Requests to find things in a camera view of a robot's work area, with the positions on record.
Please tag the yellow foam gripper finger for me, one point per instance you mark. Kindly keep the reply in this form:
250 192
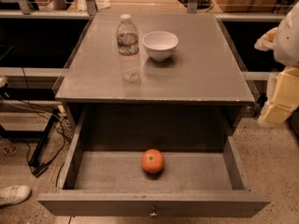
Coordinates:
266 41
282 97

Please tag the orange fruit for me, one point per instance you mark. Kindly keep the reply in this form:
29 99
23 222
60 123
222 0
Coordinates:
152 161

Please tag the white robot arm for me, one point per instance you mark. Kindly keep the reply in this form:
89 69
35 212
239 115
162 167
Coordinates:
286 44

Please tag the open grey top drawer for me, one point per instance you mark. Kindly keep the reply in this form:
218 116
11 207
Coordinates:
112 183

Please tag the small metal drawer knob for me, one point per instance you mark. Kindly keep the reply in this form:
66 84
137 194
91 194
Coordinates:
153 213

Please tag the white ceramic bowl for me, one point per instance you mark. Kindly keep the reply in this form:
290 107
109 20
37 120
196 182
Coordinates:
160 45

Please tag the clear plastic water bottle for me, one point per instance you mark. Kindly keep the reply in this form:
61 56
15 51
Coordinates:
127 41

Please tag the black table leg stand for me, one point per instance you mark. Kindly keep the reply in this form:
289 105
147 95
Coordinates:
38 167

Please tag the white sneaker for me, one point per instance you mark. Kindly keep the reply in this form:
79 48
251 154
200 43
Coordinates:
14 195

